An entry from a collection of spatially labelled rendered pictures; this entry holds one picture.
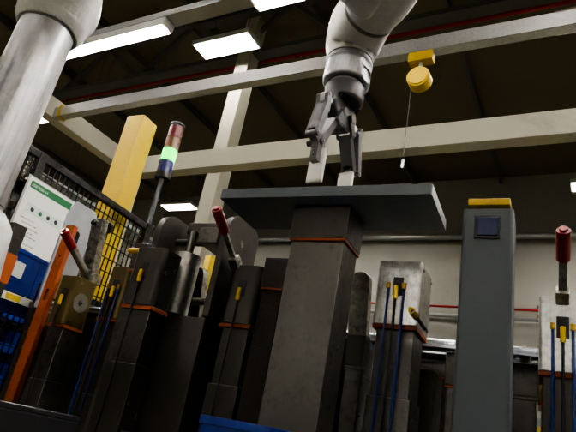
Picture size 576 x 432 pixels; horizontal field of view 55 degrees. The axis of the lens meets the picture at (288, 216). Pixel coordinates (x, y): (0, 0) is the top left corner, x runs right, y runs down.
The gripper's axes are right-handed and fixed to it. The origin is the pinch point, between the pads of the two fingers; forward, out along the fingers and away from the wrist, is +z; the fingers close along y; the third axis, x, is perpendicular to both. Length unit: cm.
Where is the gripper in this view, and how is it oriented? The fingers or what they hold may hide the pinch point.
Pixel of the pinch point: (330, 183)
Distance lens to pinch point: 96.1
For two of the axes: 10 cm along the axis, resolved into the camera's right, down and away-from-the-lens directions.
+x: -8.2, 0.8, 5.7
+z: -1.7, 9.1, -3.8
